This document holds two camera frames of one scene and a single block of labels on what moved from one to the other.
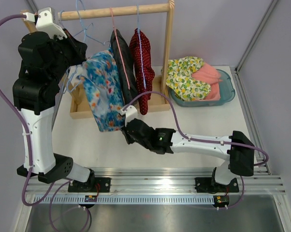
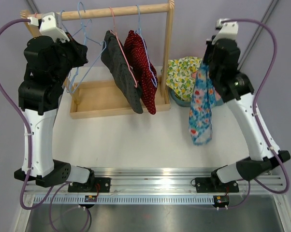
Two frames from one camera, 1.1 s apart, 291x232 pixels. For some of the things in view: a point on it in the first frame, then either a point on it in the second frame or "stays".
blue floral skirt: (102, 82) -> (205, 97)
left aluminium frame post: (33, 7) stays
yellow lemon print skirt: (179, 79) stays
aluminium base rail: (163, 180) stays
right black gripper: (129, 140) -> (210, 47)
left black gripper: (77, 47) stays
